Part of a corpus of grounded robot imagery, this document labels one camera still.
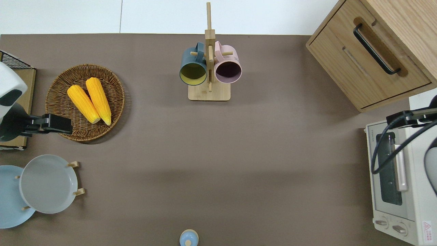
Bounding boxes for wooden drawer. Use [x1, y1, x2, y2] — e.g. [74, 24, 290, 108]
[328, 0, 437, 94]

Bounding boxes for wooden plate rack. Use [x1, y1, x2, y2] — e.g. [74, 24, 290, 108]
[15, 161, 86, 210]

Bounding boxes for pink mug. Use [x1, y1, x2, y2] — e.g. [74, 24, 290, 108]
[214, 41, 242, 84]

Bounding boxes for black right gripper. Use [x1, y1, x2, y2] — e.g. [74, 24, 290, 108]
[386, 111, 415, 129]

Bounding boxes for light blue plate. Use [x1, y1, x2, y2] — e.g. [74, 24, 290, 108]
[0, 165, 36, 229]

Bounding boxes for wooden mug rack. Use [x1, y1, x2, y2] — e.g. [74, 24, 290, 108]
[188, 2, 231, 101]

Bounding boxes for black metal drawer handle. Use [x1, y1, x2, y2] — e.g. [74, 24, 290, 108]
[353, 23, 401, 75]

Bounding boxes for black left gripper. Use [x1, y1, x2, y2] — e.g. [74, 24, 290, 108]
[23, 114, 73, 136]

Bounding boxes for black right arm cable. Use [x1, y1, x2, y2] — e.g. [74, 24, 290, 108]
[371, 115, 437, 175]

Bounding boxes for black wire wooden shelf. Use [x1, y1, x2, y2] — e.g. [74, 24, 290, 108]
[0, 51, 37, 151]

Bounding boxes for brown wicker basket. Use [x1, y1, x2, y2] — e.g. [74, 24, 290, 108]
[45, 64, 125, 142]

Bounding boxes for yellow corn cob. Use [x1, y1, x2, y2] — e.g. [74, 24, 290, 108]
[86, 77, 112, 126]
[67, 85, 101, 124]

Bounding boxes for light wooden cabinet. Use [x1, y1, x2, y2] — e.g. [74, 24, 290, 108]
[306, 0, 437, 112]

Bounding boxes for grey plate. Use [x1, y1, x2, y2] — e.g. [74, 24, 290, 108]
[19, 154, 78, 214]

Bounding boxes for dark blue mug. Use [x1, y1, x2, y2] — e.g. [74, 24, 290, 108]
[180, 43, 208, 86]

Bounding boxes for white toaster oven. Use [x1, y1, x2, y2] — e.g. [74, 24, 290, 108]
[365, 120, 437, 246]

